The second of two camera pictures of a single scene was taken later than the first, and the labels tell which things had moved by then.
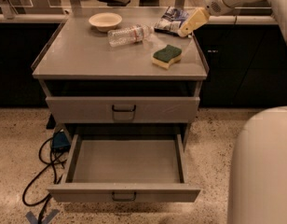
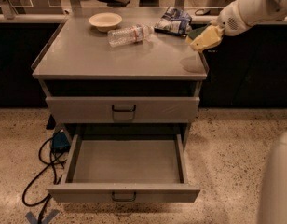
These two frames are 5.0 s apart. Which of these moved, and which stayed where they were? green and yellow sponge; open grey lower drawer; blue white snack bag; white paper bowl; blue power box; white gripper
Moved: green and yellow sponge; white gripper
Stayed: white paper bowl; blue white snack bag; open grey lower drawer; blue power box
